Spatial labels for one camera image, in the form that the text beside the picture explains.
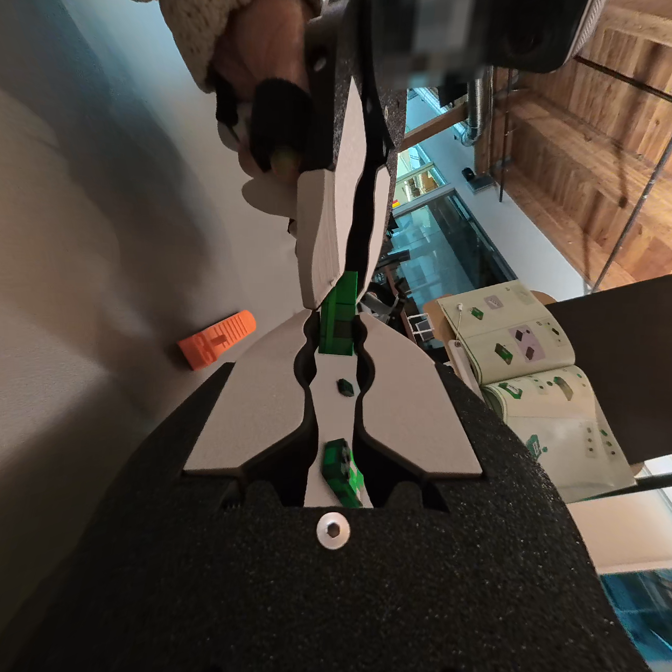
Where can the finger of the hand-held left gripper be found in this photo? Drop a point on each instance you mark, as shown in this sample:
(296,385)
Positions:
(380,220)
(325,225)

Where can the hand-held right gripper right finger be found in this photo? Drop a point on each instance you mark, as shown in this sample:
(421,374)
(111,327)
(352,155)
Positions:
(414,414)

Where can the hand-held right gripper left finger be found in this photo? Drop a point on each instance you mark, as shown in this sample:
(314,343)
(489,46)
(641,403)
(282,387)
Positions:
(257,409)

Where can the green and white lego assembly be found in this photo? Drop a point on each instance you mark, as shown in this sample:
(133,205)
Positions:
(338,325)

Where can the small dark green lego brick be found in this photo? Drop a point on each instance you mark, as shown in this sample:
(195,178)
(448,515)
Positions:
(345,387)

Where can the small lego creeper head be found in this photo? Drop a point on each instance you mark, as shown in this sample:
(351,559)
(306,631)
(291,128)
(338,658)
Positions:
(341,472)

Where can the lego instruction book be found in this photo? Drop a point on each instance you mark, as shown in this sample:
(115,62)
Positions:
(525,367)

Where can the person's left hand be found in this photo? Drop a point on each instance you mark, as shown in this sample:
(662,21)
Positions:
(262,42)

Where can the orange brick separator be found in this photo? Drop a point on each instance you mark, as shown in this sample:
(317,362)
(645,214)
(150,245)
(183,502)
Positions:
(215,341)

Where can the clear acrylic stand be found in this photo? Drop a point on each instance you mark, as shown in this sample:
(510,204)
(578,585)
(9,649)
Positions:
(422,325)

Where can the black backdrop panel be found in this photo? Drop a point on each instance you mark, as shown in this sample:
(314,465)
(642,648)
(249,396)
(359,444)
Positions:
(619,367)

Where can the silver air duct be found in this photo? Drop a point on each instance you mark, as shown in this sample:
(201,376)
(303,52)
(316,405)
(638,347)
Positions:
(477,110)

